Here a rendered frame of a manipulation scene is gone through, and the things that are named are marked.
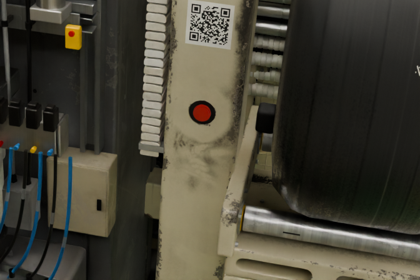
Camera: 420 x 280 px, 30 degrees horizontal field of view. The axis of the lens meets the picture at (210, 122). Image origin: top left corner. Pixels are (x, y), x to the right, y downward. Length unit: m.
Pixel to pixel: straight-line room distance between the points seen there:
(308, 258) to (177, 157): 0.29
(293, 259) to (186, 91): 0.33
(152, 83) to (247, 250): 0.33
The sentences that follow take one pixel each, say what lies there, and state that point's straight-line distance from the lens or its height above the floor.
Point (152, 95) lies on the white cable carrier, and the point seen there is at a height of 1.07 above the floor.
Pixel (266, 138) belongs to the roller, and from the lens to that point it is 1.57.
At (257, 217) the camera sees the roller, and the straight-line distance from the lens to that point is 1.33.
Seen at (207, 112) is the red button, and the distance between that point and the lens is 1.32.
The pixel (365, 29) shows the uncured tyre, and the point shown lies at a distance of 1.04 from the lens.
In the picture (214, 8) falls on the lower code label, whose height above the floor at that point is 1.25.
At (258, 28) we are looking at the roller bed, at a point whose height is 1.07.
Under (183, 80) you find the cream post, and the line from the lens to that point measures 1.31.
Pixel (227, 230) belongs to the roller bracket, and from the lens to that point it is 1.30.
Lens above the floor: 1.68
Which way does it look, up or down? 29 degrees down
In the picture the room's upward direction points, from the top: 5 degrees clockwise
